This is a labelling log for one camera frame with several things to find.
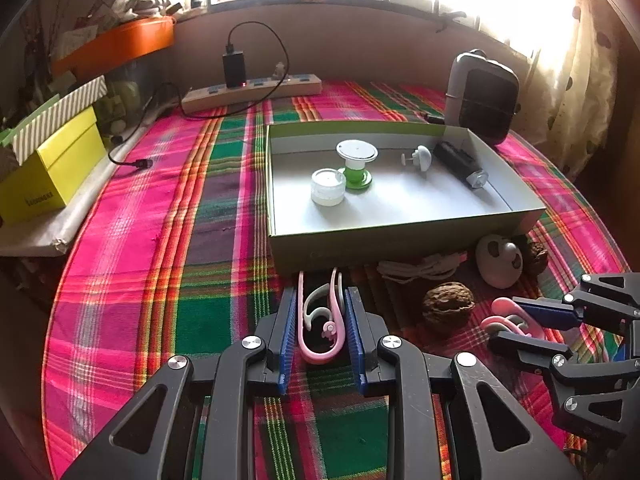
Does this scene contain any white side shelf board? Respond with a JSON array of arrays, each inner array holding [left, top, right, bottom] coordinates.
[[0, 155, 131, 256]]

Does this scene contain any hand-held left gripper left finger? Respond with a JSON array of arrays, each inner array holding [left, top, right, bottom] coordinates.
[[60, 287, 301, 480]]

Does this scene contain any green and white spool stand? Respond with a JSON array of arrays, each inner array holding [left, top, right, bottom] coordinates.
[[336, 140, 378, 192]]

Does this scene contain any beige power strip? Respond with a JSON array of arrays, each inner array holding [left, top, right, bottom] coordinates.
[[181, 74, 322, 113]]

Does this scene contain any white panda-face round gadget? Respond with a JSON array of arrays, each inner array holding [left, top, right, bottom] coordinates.
[[475, 234, 523, 289]]

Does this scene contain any white mushroom-shaped knob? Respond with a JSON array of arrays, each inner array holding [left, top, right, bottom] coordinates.
[[402, 145, 433, 173]]

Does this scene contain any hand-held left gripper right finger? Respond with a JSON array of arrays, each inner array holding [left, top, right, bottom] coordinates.
[[344, 287, 583, 480]]

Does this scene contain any pink ear-hook clip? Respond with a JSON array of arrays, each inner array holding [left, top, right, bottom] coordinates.
[[297, 267, 347, 365], [480, 297, 546, 341]]

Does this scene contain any black charger adapter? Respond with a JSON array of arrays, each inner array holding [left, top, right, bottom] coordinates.
[[222, 51, 247, 88]]

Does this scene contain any black flashlight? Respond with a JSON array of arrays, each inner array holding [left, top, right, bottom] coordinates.
[[432, 141, 489, 191]]

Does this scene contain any green white striped box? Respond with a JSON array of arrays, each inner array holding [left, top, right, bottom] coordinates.
[[0, 75, 108, 166]]

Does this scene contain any black charging cable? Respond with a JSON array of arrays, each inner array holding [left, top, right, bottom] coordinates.
[[107, 21, 291, 168]]

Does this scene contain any white USB cable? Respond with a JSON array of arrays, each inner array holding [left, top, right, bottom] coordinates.
[[376, 251, 468, 283]]

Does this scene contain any brown walnut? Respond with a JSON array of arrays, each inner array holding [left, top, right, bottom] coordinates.
[[422, 282, 476, 333], [522, 237, 551, 277]]

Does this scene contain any small white round jar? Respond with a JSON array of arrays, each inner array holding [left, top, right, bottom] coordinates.
[[311, 169, 346, 207]]

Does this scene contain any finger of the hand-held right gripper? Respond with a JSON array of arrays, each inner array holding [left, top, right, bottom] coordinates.
[[512, 272, 640, 331], [487, 332, 640, 381]]

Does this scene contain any yellow cardboard box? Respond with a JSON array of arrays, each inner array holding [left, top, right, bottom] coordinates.
[[0, 105, 106, 226]]

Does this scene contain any cream dotted curtain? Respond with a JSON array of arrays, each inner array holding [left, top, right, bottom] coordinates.
[[530, 0, 626, 176]]

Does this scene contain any orange tray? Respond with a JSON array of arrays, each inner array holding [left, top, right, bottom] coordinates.
[[50, 16, 176, 76]]

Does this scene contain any green and white cardboard box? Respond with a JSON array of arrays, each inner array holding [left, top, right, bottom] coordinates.
[[265, 121, 547, 276]]

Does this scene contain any grey space heater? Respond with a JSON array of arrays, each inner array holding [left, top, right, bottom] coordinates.
[[444, 50, 521, 146]]

